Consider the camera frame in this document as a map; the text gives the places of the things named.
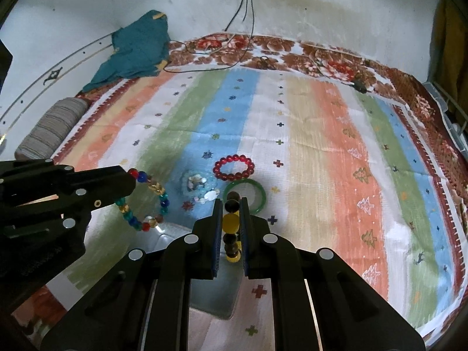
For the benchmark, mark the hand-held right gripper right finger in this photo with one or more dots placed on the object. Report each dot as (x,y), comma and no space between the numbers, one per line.
(245,237)

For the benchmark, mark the teal cloth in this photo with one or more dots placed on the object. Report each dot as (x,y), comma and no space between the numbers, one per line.
(135,47)

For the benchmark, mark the mustard yellow cloth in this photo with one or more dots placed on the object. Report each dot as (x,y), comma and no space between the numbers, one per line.
(449,36)

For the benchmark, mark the metal tin box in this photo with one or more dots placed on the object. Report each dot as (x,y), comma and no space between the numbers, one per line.
(215,296)

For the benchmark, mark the grey striped bolster pillow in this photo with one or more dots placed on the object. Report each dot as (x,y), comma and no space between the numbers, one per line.
(51,124)

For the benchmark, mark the black charger plug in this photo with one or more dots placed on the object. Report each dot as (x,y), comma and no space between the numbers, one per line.
(360,87)

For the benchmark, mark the striped pastel mat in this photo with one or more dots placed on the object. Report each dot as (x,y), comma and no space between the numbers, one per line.
(310,153)

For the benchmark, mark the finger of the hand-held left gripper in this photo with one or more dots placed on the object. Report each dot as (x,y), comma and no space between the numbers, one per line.
(109,186)
(55,226)

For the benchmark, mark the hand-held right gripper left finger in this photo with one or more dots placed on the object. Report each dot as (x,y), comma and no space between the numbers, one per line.
(218,237)

